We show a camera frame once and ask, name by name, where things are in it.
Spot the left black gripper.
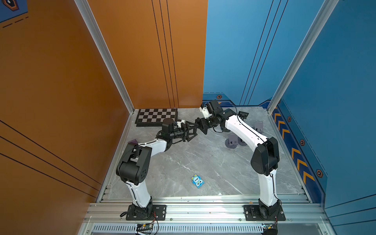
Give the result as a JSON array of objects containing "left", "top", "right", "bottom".
[{"left": 168, "top": 122, "right": 197, "bottom": 143}]

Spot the grey round stand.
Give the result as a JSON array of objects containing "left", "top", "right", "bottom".
[
  {"left": 238, "top": 138, "right": 247, "bottom": 146},
  {"left": 225, "top": 134, "right": 239, "bottom": 149},
  {"left": 254, "top": 121, "right": 264, "bottom": 134}
]

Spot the black folding phone stand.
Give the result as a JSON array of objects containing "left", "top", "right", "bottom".
[{"left": 238, "top": 111, "right": 249, "bottom": 120}]

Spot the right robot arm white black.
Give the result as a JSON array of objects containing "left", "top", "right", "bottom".
[{"left": 195, "top": 100, "right": 282, "bottom": 221}]

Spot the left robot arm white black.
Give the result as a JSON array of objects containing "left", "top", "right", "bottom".
[{"left": 116, "top": 118, "right": 198, "bottom": 220}]

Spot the black white chessboard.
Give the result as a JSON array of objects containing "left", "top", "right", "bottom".
[{"left": 135, "top": 108, "right": 178, "bottom": 127}]

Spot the purple cube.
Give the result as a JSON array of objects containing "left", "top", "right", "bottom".
[{"left": 128, "top": 139, "right": 138, "bottom": 145}]

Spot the left green circuit board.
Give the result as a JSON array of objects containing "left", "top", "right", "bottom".
[{"left": 135, "top": 223, "right": 154, "bottom": 235}]

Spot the right circuit board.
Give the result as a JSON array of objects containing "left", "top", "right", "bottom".
[{"left": 262, "top": 224, "right": 278, "bottom": 235}]

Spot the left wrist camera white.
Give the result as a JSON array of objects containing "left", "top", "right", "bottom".
[{"left": 176, "top": 120, "right": 186, "bottom": 128}]

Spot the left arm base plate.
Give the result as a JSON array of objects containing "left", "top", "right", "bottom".
[{"left": 125, "top": 205, "right": 167, "bottom": 221}]

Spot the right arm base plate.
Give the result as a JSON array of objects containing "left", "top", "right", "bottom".
[{"left": 243, "top": 204, "right": 286, "bottom": 222}]

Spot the aluminium front rail frame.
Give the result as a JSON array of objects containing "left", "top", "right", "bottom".
[{"left": 79, "top": 194, "right": 335, "bottom": 235}]

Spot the left aluminium corner post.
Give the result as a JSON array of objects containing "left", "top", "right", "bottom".
[{"left": 74, "top": 0, "right": 135, "bottom": 114}]

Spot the aluminium corner post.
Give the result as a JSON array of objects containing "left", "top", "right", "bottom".
[
  {"left": 267, "top": 0, "right": 339, "bottom": 114},
  {"left": 74, "top": 0, "right": 135, "bottom": 114}
]

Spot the right aluminium corner post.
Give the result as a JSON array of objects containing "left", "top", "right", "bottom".
[{"left": 267, "top": 0, "right": 339, "bottom": 114}]

